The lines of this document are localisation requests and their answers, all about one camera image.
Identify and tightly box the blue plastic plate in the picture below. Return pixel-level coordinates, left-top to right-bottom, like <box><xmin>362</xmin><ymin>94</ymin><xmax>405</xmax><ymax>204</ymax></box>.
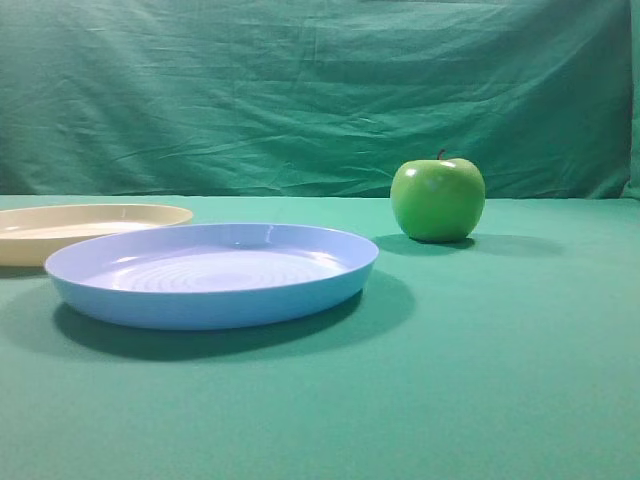
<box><xmin>44</xmin><ymin>223</ymin><xmax>379</xmax><ymax>330</ymax></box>

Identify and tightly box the cream yellow plastic plate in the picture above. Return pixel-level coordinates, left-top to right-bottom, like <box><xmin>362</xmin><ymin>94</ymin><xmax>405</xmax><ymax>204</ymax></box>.
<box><xmin>1</xmin><ymin>204</ymin><xmax>194</xmax><ymax>267</ymax></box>

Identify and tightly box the green apple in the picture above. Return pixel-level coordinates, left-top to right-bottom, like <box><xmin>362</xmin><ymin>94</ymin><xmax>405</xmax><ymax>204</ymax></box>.
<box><xmin>390</xmin><ymin>152</ymin><xmax>486</xmax><ymax>243</ymax></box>

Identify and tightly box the green backdrop cloth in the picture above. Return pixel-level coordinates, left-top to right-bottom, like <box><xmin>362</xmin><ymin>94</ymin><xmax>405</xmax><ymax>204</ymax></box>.
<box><xmin>1</xmin><ymin>1</ymin><xmax>639</xmax><ymax>198</ymax></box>

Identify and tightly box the green tablecloth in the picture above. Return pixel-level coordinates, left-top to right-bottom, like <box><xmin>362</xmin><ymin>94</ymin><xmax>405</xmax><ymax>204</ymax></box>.
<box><xmin>1</xmin><ymin>196</ymin><xmax>639</xmax><ymax>479</ymax></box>

